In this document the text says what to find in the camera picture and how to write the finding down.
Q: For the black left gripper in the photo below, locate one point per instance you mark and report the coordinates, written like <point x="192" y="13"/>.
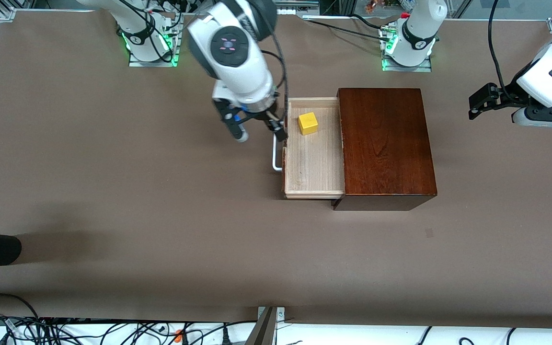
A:
<point x="509" y="92"/>

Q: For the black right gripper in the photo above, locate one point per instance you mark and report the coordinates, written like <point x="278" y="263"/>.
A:
<point x="265" y="116"/>

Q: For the yellow wooden block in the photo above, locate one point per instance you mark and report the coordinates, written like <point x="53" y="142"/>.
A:
<point x="308" y="124"/>

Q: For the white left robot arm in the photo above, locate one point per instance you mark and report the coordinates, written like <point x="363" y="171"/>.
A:
<point x="417" y="33"/>

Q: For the white power strip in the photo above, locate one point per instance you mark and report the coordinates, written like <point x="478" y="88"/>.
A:
<point x="293" y="9"/>

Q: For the dark brown wooden cabinet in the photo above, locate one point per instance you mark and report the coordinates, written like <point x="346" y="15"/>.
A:
<point x="386" y="143"/>

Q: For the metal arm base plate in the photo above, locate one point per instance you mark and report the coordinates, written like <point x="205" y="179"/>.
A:
<point x="134" y="63"/>
<point x="424" y="68"/>

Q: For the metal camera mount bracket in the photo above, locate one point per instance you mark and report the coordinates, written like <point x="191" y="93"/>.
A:
<point x="264" y="330"/>

